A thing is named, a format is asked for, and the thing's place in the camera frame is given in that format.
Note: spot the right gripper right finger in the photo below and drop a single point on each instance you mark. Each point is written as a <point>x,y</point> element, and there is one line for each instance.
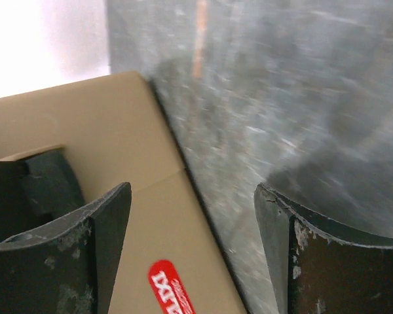
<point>318,265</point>

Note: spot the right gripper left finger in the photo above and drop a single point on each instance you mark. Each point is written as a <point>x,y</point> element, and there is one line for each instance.
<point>68,265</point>

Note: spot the tan plastic toolbox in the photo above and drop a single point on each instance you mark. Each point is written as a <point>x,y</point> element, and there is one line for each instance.
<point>64,147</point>

